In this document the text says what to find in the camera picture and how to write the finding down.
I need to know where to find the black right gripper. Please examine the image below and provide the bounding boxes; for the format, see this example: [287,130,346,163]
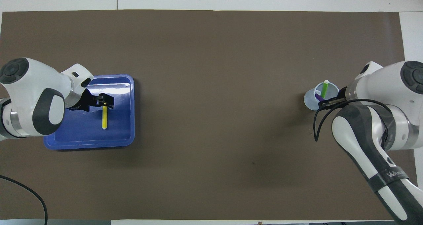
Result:
[318,86,348,110]

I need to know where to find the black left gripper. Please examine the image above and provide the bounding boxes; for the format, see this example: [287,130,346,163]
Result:
[68,88,115,112]

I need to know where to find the translucent plastic cup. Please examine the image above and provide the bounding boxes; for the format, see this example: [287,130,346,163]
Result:
[303,82,340,111]

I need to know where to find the blue plastic tray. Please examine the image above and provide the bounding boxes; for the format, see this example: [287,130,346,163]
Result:
[44,74,135,151]

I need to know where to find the brown table mat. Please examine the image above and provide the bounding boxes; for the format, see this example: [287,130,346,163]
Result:
[0,10,422,220]

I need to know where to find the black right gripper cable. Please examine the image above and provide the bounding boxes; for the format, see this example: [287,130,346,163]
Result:
[313,99,394,142]

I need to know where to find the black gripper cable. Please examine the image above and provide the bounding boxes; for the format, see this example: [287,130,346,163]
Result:
[0,175,48,225]
[313,99,394,142]

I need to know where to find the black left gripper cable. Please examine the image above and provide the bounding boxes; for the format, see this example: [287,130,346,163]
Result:
[0,175,48,225]

